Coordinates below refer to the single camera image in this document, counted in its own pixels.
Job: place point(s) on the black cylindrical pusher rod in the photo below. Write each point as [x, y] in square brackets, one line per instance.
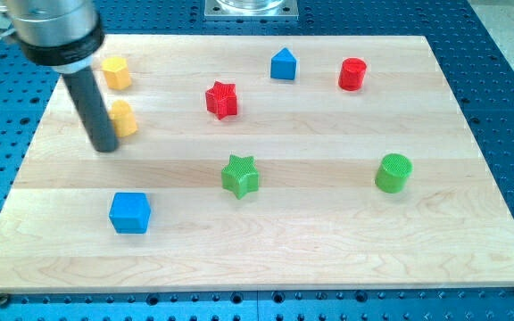
[89, 104]

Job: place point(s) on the yellow heart block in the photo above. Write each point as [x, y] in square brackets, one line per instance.
[123, 119]

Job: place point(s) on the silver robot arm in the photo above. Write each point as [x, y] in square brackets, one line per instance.
[63, 35]

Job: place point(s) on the red star block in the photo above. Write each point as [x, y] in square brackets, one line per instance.
[221, 100]

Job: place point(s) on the green star block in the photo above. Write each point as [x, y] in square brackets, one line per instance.
[240, 176]

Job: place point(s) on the yellow hexagon block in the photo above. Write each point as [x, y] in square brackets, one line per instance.
[116, 73]

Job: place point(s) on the blue perforated metal table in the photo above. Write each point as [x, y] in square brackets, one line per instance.
[477, 71]

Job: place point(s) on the blue cube block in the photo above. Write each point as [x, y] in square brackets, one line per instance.
[130, 213]

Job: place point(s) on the wooden board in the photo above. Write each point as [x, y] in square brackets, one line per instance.
[318, 220]

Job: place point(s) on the blue triangle block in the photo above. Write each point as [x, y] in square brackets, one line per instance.
[283, 65]

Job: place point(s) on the red cylinder block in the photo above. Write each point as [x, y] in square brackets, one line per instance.
[352, 74]

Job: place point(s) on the green cylinder block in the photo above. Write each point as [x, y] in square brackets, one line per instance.
[393, 173]

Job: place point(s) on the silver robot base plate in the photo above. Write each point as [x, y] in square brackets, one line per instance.
[230, 10]

